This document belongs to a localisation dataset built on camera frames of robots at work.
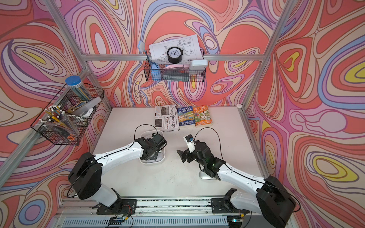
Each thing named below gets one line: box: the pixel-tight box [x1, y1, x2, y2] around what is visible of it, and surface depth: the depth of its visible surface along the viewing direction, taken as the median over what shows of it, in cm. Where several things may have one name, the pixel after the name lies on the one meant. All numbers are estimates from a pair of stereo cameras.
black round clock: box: [166, 46, 183, 65], surface depth 80 cm
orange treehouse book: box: [192, 104, 213, 128], surface depth 113 cm
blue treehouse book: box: [176, 105, 196, 129], surface depth 113 cm
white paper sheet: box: [148, 34, 204, 64], surface depth 84 cm
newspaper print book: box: [154, 104, 181, 133], surface depth 110 cm
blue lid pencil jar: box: [65, 75, 92, 102], surface depth 74 cm
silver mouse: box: [199, 170, 217, 181], surface depth 87 cm
